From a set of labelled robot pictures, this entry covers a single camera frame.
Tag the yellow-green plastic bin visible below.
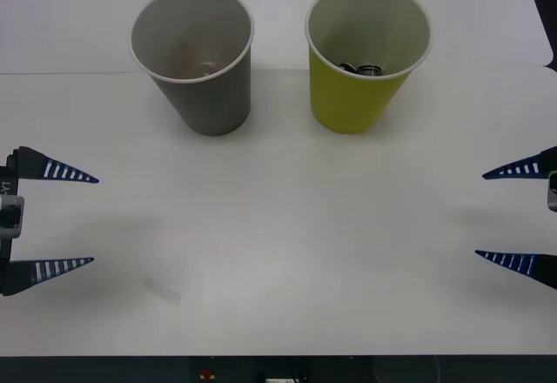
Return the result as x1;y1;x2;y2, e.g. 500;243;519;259
304;0;433;136

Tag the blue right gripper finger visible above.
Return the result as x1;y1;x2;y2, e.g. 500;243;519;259
474;249;557;291
481;145;557;182

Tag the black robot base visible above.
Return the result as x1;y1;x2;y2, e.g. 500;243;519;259
0;355;557;383

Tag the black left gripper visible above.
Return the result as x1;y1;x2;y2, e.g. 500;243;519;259
0;146;100;298

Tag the grey plastic bin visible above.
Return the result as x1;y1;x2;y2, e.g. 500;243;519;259
129;0;255;138

